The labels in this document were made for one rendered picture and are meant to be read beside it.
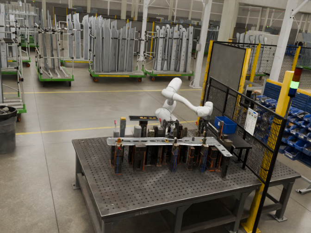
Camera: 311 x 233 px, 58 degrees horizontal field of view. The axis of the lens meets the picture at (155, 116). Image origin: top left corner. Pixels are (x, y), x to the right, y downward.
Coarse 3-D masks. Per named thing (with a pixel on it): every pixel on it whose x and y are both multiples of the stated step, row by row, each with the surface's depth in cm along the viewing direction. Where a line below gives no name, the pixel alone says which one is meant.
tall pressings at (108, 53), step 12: (108, 24) 944; (96, 36) 944; (108, 36) 959; (120, 36) 991; (132, 36) 1013; (96, 48) 957; (108, 48) 971; (120, 48) 1010; (132, 48) 1026; (96, 60) 969; (108, 60) 983; (120, 60) 1023; (132, 60) 1033; (96, 72) 980; (108, 72) 993
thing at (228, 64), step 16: (224, 48) 578; (240, 48) 533; (208, 64) 630; (224, 64) 579; (240, 64) 537; (208, 80) 636; (224, 80) 583; (240, 80) 536; (224, 96) 586; (240, 96) 542
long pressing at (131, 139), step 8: (112, 144) 316; (128, 144) 320; (152, 144) 327; (160, 144) 329; (168, 144) 331; (184, 144) 336; (192, 144) 337; (200, 144) 340; (208, 144) 342; (216, 144) 345
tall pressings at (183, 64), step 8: (160, 32) 1070; (168, 32) 1088; (176, 32) 1101; (184, 32) 1091; (192, 32) 1107; (160, 40) 1078; (168, 40) 1127; (176, 40) 1110; (184, 40) 1100; (192, 40) 1116; (160, 48) 1085; (168, 48) 1135; (176, 48) 1146; (184, 48) 1107; (160, 56) 1095; (168, 56) 1143; (176, 56) 1155; (184, 56) 1118; (160, 64) 1105; (168, 64) 1150; (176, 64) 1166; (184, 64) 1155
